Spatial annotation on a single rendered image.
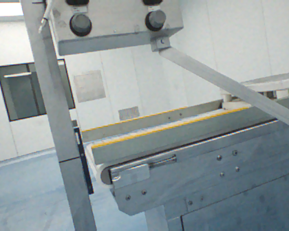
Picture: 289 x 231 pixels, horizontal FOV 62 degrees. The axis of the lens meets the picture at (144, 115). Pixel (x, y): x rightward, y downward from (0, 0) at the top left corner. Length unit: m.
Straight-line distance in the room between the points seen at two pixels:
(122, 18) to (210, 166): 0.33
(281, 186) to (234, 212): 0.15
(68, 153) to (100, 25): 0.41
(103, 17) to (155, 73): 6.19
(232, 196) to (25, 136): 5.30
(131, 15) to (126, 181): 0.29
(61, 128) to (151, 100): 5.80
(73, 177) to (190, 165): 0.37
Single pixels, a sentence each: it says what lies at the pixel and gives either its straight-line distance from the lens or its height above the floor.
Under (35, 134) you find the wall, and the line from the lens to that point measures 5.71.
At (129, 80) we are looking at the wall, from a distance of 6.23.
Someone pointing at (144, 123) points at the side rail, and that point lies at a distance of 0.73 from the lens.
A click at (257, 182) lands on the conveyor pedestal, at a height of 0.67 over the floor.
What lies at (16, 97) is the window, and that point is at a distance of 5.71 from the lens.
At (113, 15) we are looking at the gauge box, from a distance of 0.42.
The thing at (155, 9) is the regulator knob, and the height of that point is 1.08.
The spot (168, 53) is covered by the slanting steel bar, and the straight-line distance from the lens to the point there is 0.48.
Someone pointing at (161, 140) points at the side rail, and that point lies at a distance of 0.46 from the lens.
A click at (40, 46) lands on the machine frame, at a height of 1.12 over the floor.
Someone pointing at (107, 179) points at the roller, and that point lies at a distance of 0.45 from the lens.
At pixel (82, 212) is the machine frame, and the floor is 0.64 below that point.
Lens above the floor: 0.95
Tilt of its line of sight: 6 degrees down
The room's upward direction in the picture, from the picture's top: 11 degrees counter-clockwise
